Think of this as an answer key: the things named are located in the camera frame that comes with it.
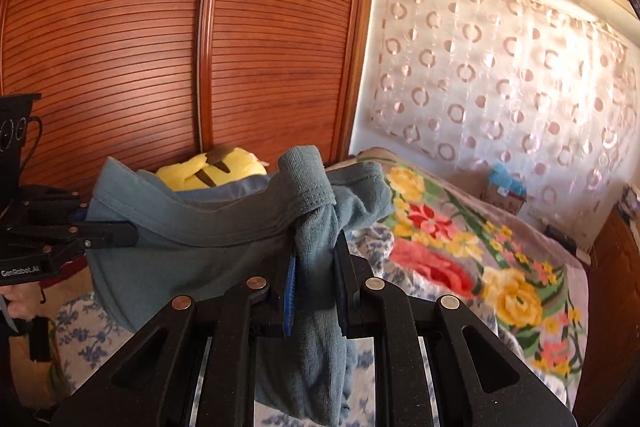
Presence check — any colourful floral blanket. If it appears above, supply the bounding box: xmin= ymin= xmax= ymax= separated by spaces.
xmin=325 ymin=147 xmax=588 ymax=388

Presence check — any blue floral cushion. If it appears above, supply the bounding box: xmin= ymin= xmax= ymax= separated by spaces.
xmin=50 ymin=227 xmax=501 ymax=427

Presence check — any blue-grey t-shirt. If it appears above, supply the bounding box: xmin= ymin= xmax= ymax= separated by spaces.
xmin=85 ymin=144 xmax=396 ymax=425

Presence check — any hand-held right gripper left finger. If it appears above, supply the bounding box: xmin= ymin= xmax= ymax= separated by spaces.
xmin=50 ymin=232 xmax=301 ymax=427

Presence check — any cardboard box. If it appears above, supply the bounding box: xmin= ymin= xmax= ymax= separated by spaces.
xmin=481 ymin=181 xmax=527 ymax=214

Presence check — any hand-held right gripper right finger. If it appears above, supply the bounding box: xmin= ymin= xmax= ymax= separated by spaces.
xmin=332 ymin=231 xmax=577 ymax=427

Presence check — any wooden slatted wardrobe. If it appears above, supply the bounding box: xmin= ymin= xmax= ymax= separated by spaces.
xmin=0 ymin=0 xmax=377 ymax=190

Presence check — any wooden cabinet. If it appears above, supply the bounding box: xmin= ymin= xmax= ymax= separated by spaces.
xmin=582 ymin=202 xmax=640 ymax=408

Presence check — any person's left hand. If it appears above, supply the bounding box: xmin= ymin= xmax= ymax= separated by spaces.
xmin=0 ymin=284 xmax=45 ymax=323

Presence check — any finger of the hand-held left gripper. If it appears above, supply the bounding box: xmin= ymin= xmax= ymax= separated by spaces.
xmin=29 ymin=186 xmax=91 ymax=225
xmin=20 ymin=222 xmax=140 ymax=254

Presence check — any yellow plush toy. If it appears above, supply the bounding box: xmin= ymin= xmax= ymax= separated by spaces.
xmin=155 ymin=147 xmax=268 ymax=191

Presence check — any sheer ring-pattern curtain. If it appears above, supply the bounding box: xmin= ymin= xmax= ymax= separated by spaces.
xmin=370 ymin=0 xmax=637 ymax=253

